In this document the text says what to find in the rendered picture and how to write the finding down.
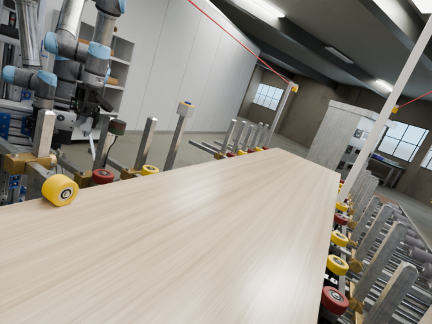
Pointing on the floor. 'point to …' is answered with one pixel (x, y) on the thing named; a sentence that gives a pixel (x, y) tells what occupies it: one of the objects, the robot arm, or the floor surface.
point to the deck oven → (343, 137)
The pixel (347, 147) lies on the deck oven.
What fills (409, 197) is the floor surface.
